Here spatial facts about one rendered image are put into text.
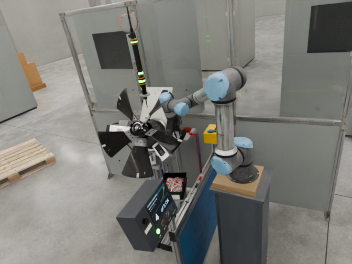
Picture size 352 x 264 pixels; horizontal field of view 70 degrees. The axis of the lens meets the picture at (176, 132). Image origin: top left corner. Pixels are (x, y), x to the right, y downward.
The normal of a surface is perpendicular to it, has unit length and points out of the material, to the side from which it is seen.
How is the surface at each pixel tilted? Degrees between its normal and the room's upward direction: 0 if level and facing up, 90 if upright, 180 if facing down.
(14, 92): 90
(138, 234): 90
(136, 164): 55
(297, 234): 0
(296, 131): 90
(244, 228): 90
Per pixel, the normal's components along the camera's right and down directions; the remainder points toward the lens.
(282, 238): -0.14, -0.88
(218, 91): -0.76, 0.28
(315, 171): -0.40, 0.47
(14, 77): 0.86, 0.12
